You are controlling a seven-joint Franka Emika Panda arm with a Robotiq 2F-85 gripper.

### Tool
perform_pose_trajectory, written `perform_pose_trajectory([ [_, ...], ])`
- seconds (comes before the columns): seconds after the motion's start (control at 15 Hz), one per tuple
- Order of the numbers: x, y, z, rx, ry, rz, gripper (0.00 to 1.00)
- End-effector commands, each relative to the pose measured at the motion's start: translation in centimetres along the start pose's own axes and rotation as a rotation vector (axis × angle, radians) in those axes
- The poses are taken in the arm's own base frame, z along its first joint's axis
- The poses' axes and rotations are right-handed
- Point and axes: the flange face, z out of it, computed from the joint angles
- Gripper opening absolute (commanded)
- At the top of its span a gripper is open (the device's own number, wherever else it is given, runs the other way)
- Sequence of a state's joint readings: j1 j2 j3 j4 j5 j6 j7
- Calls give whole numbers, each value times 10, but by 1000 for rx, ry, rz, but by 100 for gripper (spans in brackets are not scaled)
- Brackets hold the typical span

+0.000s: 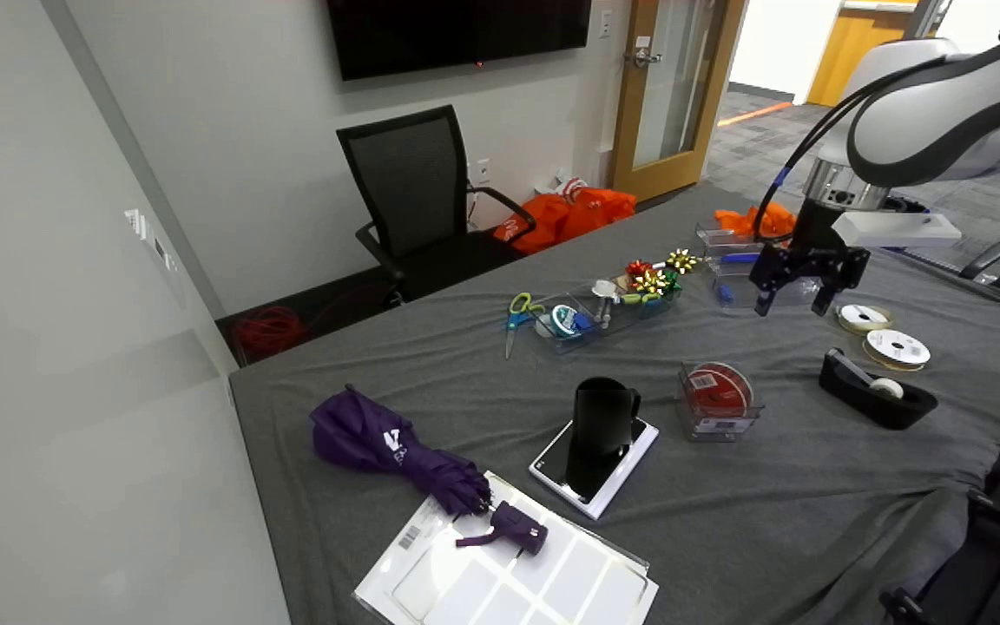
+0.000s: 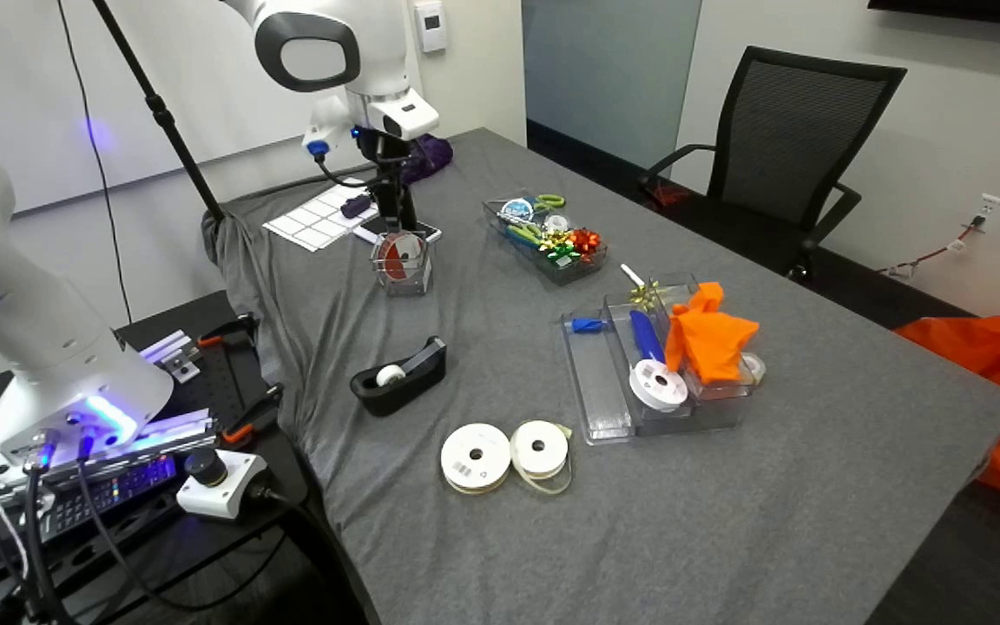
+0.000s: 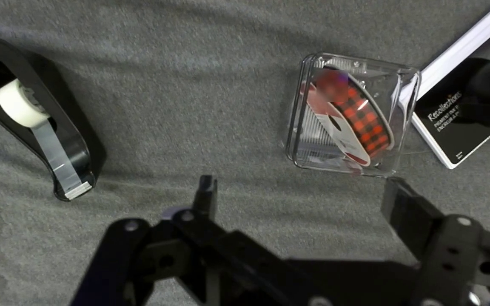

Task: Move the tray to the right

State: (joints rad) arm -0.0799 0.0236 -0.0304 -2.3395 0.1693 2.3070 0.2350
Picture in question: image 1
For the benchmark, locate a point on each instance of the white wall outlet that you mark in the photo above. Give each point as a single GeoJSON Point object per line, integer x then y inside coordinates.
{"type": "Point", "coordinates": [485, 168]}

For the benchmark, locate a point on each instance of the black rectangular case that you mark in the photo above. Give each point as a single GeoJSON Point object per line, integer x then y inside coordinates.
{"type": "Point", "coordinates": [853, 388]}

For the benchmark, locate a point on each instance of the green gift bow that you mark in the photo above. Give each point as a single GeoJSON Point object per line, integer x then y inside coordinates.
{"type": "Point", "coordinates": [654, 292]}

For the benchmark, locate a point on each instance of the blue white tape roll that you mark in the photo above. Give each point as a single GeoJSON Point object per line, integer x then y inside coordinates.
{"type": "Point", "coordinates": [571, 321]}

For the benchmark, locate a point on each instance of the orange plastic object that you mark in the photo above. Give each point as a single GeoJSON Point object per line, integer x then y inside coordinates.
{"type": "Point", "coordinates": [737, 218]}

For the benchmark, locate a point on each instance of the white gift bow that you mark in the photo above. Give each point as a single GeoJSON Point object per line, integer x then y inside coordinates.
{"type": "Point", "coordinates": [605, 292]}

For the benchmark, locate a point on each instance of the orange plastic bag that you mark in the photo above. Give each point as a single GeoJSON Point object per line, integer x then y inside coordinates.
{"type": "Point", "coordinates": [571, 211]}

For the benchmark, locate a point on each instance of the grey tablecloth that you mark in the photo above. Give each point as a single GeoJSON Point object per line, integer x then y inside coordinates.
{"type": "Point", "coordinates": [755, 508]}

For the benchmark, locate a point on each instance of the white laminated sheet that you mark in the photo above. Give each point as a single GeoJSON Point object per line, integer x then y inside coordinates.
{"type": "Point", "coordinates": [571, 585]}

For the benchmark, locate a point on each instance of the white ribbon spool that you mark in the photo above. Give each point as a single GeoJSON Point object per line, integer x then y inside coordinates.
{"type": "Point", "coordinates": [861, 315]}
{"type": "Point", "coordinates": [897, 347]}

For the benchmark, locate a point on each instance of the white wall switch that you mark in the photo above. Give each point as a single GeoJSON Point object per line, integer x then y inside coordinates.
{"type": "Point", "coordinates": [140, 222]}

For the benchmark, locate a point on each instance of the clear plastic container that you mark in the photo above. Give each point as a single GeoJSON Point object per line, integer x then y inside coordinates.
{"type": "Point", "coordinates": [727, 236]}

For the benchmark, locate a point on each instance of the black mesh office chair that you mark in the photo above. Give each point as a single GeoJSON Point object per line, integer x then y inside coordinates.
{"type": "Point", "coordinates": [407, 174]}

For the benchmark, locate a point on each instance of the purple folded umbrella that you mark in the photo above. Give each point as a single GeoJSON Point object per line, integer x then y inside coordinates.
{"type": "Point", "coordinates": [371, 439]}

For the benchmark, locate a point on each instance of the black mug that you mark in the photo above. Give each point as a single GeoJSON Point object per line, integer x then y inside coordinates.
{"type": "Point", "coordinates": [600, 418]}

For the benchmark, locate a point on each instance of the yellow wooden cabinet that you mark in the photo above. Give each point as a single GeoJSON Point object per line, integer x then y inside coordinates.
{"type": "Point", "coordinates": [834, 63]}

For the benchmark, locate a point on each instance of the yellow gift bow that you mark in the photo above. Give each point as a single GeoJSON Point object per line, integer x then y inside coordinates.
{"type": "Point", "coordinates": [683, 260]}

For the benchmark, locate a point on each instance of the black wall television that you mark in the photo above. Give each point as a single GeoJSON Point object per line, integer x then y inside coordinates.
{"type": "Point", "coordinates": [453, 34]}

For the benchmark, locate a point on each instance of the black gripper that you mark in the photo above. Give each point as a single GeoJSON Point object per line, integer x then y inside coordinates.
{"type": "Point", "coordinates": [816, 260]}

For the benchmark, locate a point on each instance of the red gift bow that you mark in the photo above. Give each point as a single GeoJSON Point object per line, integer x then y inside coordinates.
{"type": "Point", "coordinates": [640, 273]}

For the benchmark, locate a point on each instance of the wooden door with glass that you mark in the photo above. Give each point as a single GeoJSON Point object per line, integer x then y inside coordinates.
{"type": "Point", "coordinates": [628, 127]}

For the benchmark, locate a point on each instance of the colourful toy rings cluster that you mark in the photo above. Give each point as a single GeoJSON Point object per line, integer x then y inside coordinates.
{"type": "Point", "coordinates": [592, 329]}

